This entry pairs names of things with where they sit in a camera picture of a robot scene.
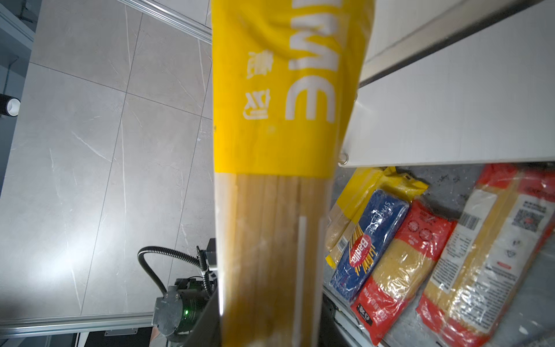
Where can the yellow Pastatime spaghetti bag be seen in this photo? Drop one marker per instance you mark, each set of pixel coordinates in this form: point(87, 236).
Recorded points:
point(285, 76)

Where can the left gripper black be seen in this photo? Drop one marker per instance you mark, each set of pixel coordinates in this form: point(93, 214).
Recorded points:
point(187, 313)

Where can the red white label spaghetti bag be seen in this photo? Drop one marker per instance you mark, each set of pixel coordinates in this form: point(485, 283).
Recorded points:
point(506, 220)

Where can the white two-tier shelf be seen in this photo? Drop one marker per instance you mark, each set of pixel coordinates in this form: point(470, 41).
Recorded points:
point(487, 98)

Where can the blue Barilla spaghetti box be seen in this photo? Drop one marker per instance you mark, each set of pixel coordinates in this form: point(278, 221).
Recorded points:
point(373, 232)

